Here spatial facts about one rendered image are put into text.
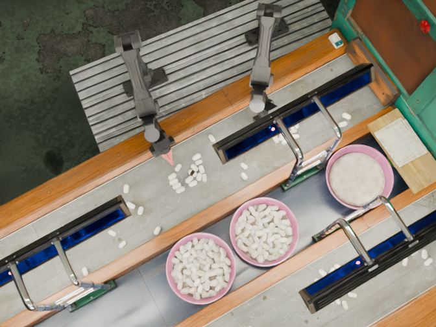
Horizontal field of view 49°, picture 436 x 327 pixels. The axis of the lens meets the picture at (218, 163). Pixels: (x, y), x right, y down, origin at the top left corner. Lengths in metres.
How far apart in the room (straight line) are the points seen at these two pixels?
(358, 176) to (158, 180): 0.81
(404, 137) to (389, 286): 0.59
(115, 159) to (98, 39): 1.31
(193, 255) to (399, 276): 0.79
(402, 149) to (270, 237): 0.64
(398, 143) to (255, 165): 0.58
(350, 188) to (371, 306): 0.46
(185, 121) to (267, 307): 0.80
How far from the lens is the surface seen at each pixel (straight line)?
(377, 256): 1.57
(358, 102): 2.10
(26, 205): 2.05
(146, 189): 1.94
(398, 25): 1.88
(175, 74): 2.18
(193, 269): 1.87
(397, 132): 2.05
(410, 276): 1.99
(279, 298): 1.87
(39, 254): 1.64
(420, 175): 2.03
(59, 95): 3.04
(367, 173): 2.01
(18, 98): 3.13
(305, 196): 2.00
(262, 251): 1.88
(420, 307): 1.97
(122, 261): 1.89
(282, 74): 2.07
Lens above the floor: 2.61
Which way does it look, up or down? 74 degrees down
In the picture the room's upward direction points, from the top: 6 degrees counter-clockwise
